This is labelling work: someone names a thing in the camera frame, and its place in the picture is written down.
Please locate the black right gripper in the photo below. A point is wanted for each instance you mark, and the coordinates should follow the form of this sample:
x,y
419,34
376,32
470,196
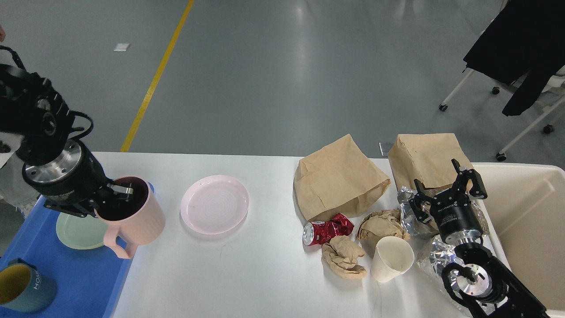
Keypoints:
x,y
451,211

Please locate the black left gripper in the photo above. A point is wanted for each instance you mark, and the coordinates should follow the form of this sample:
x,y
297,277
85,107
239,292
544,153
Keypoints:
x,y
75,182

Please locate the pink mug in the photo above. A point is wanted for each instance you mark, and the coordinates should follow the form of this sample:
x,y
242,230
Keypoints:
x,y
131,223

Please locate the pink plate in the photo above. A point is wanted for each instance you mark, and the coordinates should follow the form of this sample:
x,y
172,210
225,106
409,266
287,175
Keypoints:
x,y
214,205

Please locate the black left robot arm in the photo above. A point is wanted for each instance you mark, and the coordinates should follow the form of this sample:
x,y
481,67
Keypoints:
x,y
37,127

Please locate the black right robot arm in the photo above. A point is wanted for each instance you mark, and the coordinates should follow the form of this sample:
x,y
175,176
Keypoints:
x,y
482,283

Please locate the upper crumpled foil wrapper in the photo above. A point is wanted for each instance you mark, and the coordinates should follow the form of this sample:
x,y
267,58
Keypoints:
x,y
416,228

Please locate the crumpled foil wrapper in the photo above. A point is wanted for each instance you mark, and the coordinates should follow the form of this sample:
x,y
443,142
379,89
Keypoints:
x,y
416,228
432,258

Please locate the light green plate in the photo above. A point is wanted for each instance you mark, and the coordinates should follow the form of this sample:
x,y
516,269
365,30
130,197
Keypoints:
x,y
80,233

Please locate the lower crumpled foil wrapper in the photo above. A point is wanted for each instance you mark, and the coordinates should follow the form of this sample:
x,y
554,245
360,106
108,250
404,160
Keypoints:
x,y
432,258

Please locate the beige plastic bin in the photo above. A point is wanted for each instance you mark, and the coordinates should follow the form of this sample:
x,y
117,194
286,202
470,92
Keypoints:
x,y
526,207

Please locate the crumpled brown paper ball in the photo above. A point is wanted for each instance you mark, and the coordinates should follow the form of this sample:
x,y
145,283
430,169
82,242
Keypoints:
x,y
380,224

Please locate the white paper cup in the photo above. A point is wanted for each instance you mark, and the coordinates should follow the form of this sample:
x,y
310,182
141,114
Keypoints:
x,y
393,256

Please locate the blue plastic tray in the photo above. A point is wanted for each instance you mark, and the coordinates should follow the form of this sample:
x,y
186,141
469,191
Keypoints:
x,y
89,282

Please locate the person in grey trousers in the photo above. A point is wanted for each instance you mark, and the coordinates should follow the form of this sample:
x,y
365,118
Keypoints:
x,y
13,189

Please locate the large brown paper bag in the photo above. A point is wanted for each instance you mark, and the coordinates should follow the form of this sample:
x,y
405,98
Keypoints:
x,y
339,178

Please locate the crumpled tan napkin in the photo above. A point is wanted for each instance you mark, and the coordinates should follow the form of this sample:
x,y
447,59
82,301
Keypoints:
x,y
341,254

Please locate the teal and yellow mug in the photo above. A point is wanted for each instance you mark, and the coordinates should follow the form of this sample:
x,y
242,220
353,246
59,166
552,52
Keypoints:
x,y
24,289

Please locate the crushed red soda can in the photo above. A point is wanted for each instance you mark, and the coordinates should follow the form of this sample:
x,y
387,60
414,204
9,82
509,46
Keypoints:
x,y
320,232

